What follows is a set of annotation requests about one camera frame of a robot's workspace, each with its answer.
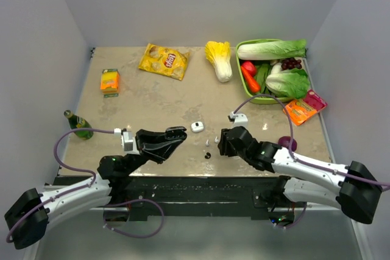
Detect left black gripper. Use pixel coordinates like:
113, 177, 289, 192
124, 129, 183, 175

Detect black earbud charging case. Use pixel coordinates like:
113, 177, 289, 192
165, 126, 186, 133

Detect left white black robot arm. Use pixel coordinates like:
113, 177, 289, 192
4, 126, 187, 250

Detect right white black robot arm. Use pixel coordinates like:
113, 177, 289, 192
218, 126, 383, 224

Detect white earbud charging case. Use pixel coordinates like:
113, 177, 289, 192
191, 121, 204, 133

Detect purple round object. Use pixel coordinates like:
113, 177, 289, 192
278, 136, 297, 152

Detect green plastic basket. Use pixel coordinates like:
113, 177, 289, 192
235, 38, 308, 105

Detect orange carrot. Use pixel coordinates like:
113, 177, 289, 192
241, 66, 261, 93

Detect orange pink snack packet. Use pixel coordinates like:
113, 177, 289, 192
283, 90, 328, 126

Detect dark green spinach leaves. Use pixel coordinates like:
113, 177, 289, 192
255, 63, 282, 97

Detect red pepper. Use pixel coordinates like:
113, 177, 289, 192
241, 60, 257, 77

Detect green glass bottle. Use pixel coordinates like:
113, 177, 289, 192
63, 110, 93, 140

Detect green lettuce head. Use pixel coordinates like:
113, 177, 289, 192
266, 69, 310, 99

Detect yellow Lays chips bag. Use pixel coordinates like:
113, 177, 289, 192
138, 43, 190, 80

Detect yellow napa cabbage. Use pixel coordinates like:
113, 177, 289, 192
205, 41, 233, 83

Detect dark purple grapes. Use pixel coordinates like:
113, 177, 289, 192
281, 57, 302, 71

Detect long green white cabbage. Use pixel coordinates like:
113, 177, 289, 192
236, 39, 307, 60

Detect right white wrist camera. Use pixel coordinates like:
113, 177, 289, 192
228, 112, 249, 128

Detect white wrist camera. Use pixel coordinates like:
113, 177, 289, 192
114, 128, 134, 153
228, 112, 249, 128

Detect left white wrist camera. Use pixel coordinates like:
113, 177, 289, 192
114, 128, 134, 153

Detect black base mount frame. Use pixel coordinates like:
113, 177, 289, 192
54, 176, 303, 225

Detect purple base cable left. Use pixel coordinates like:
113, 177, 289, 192
102, 196, 166, 238

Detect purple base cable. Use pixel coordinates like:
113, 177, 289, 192
272, 202, 308, 230
102, 196, 166, 238

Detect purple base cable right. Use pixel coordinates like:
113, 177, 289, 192
272, 202, 308, 230

